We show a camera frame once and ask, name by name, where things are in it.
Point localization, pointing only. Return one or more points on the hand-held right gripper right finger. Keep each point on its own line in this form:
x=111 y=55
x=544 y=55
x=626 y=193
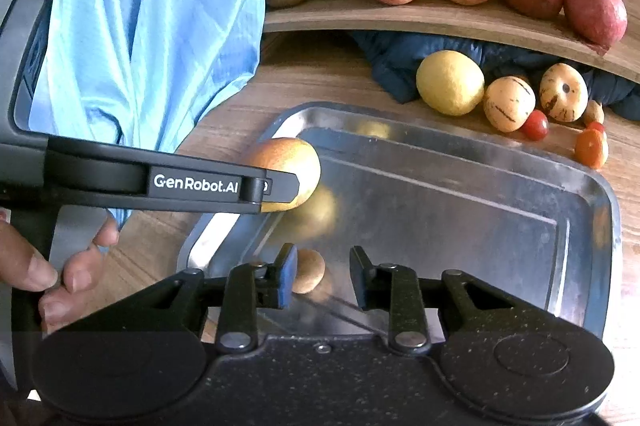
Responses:
x=361 y=278

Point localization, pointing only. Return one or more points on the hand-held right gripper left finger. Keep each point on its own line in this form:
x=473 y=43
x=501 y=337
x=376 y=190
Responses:
x=288 y=278

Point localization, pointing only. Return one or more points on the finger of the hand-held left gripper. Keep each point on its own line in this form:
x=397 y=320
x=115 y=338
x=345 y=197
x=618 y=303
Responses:
x=282 y=191

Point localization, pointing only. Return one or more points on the yellow-red apple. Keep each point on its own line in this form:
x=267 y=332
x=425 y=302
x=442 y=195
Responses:
x=295 y=158

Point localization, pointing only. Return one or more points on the metal tray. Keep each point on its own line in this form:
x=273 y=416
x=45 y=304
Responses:
x=450 y=216

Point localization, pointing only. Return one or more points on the orange tangerine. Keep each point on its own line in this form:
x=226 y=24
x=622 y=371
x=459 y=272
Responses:
x=591 y=149

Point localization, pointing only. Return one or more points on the person's left hand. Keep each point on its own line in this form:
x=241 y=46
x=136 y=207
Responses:
x=30 y=261

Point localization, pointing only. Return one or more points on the light blue cloth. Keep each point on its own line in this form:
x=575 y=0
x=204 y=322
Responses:
x=150 y=30

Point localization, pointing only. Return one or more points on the dark blue cloth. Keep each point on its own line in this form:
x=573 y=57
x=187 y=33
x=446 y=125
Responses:
x=395 y=65

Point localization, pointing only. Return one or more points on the yellow lemon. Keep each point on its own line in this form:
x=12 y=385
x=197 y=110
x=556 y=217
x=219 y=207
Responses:
x=450 y=83

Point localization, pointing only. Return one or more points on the wooden shelf board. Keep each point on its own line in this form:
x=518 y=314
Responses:
x=425 y=19

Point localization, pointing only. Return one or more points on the striped pepino melon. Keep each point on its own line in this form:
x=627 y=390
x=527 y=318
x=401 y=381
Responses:
x=564 y=93
x=509 y=104

